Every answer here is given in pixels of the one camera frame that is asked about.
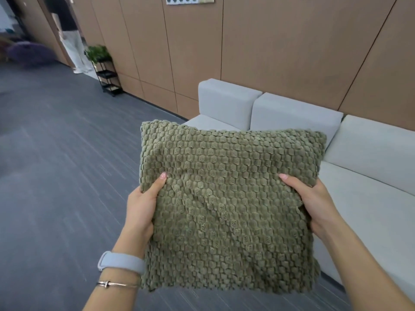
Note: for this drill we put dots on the person's right hand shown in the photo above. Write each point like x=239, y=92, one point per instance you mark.
x=316, y=204

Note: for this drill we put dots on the person's left hand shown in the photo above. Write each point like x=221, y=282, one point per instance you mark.
x=139, y=210

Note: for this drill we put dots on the person's right thumb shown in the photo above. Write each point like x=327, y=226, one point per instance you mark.
x=293, y=184

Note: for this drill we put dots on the person's left thumb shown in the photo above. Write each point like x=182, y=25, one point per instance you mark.
x=156, y=186

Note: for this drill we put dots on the green textured cushion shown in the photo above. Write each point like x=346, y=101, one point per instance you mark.
x=227, y=207

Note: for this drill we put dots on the person's left forearm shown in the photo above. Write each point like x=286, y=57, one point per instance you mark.
x=112, y=281

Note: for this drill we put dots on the person's right forearm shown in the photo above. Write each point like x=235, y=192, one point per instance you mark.
x=363, y=268

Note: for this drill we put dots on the light grey sofa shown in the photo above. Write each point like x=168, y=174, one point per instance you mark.
x=356, y=197

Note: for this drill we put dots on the grey sofa back cushion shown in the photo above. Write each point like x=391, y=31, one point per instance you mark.
x=227, y=102
x=373, y=152
x=291, y=114

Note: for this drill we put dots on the light blue wristband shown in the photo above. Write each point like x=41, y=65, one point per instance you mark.
x=120, y=261

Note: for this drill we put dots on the black metal shelf rack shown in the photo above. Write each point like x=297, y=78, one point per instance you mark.
x=108, y=77

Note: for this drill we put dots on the green potted plant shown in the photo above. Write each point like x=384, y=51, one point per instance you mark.
x=97, y=53

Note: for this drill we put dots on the purple flower bush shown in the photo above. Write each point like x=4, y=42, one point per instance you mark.
x=29, y=54

